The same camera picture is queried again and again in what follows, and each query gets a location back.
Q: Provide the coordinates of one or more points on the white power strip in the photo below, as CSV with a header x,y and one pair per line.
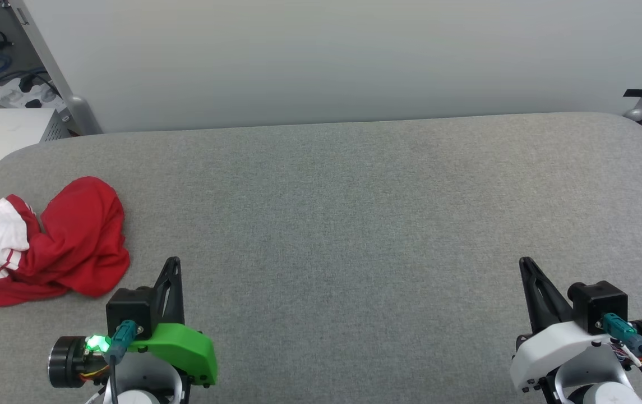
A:
x,y
29,96

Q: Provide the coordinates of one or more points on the white metal power box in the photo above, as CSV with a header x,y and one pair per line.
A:
x,y
18,132

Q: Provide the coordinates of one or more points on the grey metal partition post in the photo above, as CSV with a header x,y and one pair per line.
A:
x,y
77,109

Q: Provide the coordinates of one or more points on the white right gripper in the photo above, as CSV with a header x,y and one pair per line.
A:
x,y
556,345

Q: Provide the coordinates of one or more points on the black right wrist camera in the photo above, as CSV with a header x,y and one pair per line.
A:
x,y
598,306

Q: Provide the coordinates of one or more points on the red and white shirt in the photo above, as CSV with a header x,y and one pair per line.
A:
x,y
79,235

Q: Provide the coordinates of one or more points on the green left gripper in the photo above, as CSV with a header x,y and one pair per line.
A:
x,y
186,350

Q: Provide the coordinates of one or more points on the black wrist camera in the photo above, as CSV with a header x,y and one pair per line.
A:
x,y
598,306
130,308

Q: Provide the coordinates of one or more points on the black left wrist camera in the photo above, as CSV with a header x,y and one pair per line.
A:
x,y
130,308

